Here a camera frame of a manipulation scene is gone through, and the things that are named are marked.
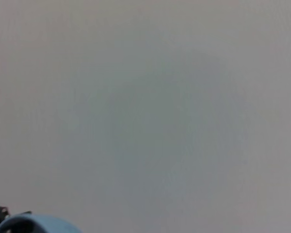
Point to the blue bowl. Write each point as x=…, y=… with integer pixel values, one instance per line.
x=51, y=224

